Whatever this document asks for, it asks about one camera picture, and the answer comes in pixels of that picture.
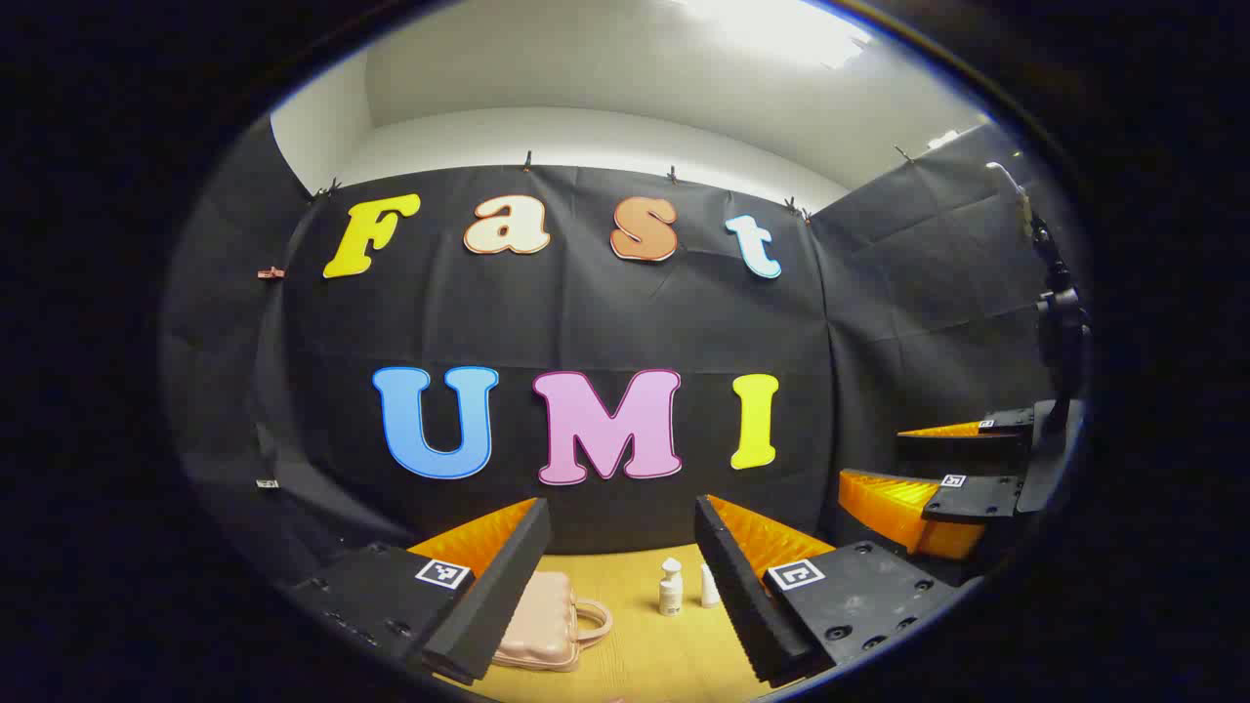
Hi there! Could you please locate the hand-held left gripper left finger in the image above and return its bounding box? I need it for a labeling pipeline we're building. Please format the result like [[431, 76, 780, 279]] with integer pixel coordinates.
[[288, 496, 554, 686]]

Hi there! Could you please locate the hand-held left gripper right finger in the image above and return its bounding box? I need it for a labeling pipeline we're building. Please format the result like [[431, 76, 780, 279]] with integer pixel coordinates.
[[693, 493, 968, 689]]

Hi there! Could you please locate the pink suitcase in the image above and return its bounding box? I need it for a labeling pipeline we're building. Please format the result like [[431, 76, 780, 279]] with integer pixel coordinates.
[[491, 571, 614, 675]]

